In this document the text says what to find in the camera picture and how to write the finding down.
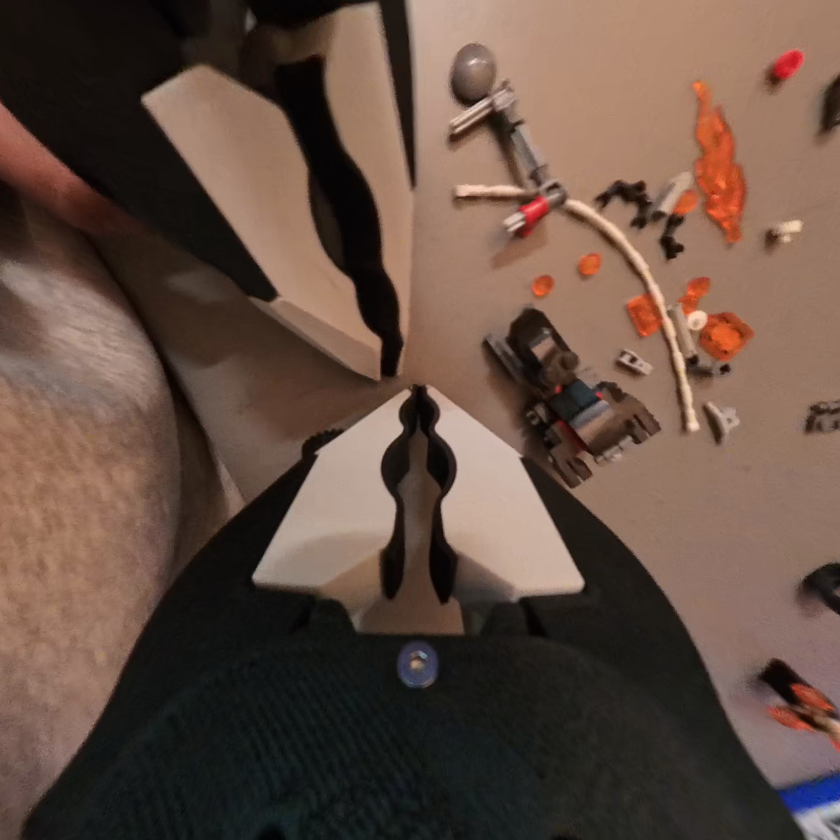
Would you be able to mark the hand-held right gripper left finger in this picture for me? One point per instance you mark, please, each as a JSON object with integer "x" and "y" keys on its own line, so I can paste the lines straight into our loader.
{"x": 315, "y": 525}

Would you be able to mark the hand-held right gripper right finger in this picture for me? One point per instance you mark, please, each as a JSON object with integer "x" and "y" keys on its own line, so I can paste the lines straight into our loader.
{"x": 512, "y": 525}

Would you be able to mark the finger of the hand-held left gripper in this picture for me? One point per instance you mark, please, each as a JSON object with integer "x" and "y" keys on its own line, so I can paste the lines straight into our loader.
{"x": 367, "y": 131}
{"x": 249, "y": 197}

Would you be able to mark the thin black lego tire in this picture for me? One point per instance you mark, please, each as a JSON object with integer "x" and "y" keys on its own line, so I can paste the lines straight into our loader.
{"x": 321, "y": 438}

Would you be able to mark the axle assembly with red joint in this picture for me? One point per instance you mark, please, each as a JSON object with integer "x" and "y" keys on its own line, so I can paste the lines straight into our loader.
{"x": 525, "y": 141}

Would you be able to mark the red lego connector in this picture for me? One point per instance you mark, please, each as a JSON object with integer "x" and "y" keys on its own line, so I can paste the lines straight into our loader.
{"x": 533, "y": 211}

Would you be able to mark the silver lego dome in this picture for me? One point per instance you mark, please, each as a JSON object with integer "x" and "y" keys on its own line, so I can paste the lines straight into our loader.
{"x": 472, "y": 72}

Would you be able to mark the black lego motorcycle build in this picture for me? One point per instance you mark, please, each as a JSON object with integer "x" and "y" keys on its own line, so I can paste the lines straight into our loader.
{"x": 577, "y": 407}

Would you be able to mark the small grey lego brick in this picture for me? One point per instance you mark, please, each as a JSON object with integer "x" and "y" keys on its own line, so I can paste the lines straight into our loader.
{"x": 633, "y": 362}

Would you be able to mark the orange round lego stud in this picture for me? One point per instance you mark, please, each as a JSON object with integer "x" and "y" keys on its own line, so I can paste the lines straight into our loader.
{"x": 686, "y": 306}
{"x": 543, "y": 285}
{"x": 697, "y": 289}
{"x": 686, "y": 202}
{"x": 589, "y": 264}

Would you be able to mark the orange rectangular lego plate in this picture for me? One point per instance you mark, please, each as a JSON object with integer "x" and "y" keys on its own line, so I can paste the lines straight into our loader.
{"x": 645, "y": 315}

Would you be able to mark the dark grey lego connector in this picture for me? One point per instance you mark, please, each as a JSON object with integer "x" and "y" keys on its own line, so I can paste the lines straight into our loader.
{"x": 707, "y": 367}

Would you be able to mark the grey lego pin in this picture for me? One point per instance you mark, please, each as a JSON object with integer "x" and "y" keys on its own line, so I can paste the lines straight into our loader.
{"x": 684, "y": 331}

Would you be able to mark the white flexible lego tube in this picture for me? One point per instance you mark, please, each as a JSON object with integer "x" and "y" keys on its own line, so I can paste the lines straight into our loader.
{"x": 630, "y": 253}

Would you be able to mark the light grey lego bar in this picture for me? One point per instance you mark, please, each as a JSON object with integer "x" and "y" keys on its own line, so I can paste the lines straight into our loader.
{"x": 673, "y": 191}

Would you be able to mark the wide black lego tire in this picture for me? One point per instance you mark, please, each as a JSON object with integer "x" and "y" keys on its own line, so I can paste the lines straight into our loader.
{"x": 823, "y": 587}

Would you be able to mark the dark grey lego plate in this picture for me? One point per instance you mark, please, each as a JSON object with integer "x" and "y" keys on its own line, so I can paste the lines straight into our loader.
{"x": 823, "y": 418}

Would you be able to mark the flame lego minifigure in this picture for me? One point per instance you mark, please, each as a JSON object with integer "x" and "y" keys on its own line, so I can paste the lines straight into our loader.
{"x": 804, "y": 705}

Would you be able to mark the orange lego flame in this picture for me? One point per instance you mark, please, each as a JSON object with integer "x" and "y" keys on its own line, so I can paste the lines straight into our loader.
{"x": 718, "y": 170}

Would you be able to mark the white round lego stud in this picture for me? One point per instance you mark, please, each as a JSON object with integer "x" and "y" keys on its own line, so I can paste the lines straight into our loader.
{"x": 784, "y": 231}

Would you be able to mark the red round lego stud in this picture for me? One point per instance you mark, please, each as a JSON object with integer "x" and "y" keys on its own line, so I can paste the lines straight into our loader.
{"x": 786, "y": 64}

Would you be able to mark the black lego clip piece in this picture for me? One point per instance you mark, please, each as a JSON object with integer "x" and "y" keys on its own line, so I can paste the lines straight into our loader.
{"x": 830, "y": 105}

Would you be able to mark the person's left hand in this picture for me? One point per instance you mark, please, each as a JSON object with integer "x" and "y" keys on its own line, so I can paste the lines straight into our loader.
{"x": 46, "y": 177}

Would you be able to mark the blue plastic bin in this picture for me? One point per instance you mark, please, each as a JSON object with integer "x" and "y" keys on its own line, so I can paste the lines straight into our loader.
{"x": 814, "y": 810}

